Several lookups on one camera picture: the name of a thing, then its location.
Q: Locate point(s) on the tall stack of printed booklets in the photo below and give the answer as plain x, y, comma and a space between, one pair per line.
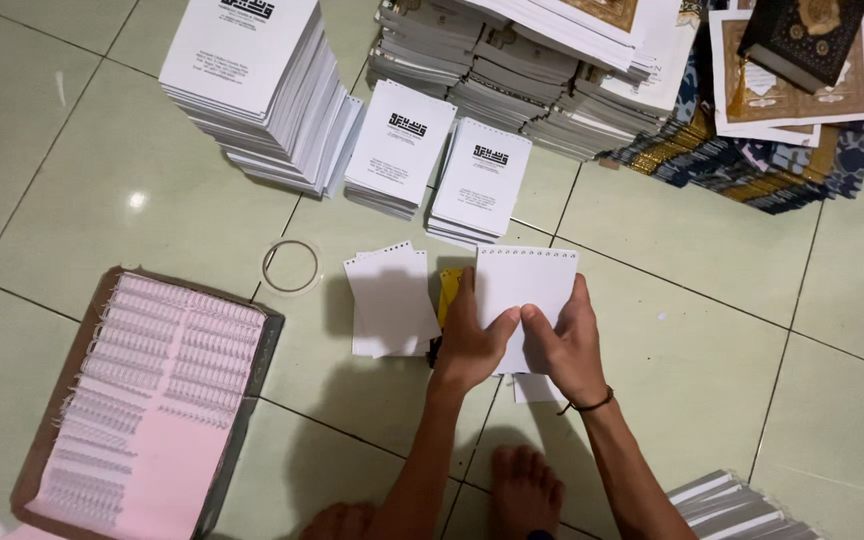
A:
256, 82

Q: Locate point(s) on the black gold ornate book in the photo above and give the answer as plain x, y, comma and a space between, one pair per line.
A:
803, 37

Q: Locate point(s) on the loose white punched sheets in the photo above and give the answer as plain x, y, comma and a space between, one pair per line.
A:
389, 300

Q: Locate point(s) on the person's right hand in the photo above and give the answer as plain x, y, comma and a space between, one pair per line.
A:
571, 352

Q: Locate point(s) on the gold framed cover sheets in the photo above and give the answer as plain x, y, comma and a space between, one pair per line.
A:
792, 101

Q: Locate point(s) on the white paper sheet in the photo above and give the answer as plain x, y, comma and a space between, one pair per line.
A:
535, 388

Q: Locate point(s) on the white punched paper block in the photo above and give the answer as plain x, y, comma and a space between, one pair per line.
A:
526, 289

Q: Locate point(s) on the person's left hand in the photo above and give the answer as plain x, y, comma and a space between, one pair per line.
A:
466, 341

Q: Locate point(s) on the heap of white paper stacks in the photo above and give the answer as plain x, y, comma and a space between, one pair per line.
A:
529, 67

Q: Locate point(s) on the small printed booklet stack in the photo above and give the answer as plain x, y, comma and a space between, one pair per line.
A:
481, 180
400, 146

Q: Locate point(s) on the heap of gold blue covers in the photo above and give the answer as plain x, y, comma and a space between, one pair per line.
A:
762, 161

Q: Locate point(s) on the person's foot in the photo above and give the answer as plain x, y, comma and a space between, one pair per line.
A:
526, 495

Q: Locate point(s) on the yellow and black tool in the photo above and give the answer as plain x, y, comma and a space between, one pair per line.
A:
448, 296

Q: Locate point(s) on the stack of white gray sheets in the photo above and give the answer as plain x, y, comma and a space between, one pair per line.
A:
736, 510

